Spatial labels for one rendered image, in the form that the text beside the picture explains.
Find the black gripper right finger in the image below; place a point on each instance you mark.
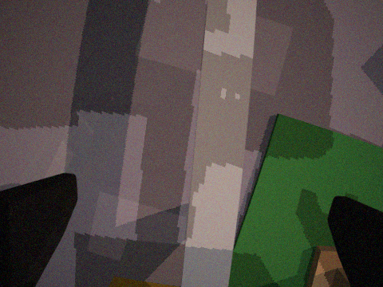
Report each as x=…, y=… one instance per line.
x=357, y=232

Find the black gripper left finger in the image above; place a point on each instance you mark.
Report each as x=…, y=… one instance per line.
x=33, y=219

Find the green putting mat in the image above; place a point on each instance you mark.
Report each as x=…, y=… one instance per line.
x=303, y=169

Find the yellow rectangular block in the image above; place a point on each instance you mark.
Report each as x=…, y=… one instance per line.
x=126, y=282

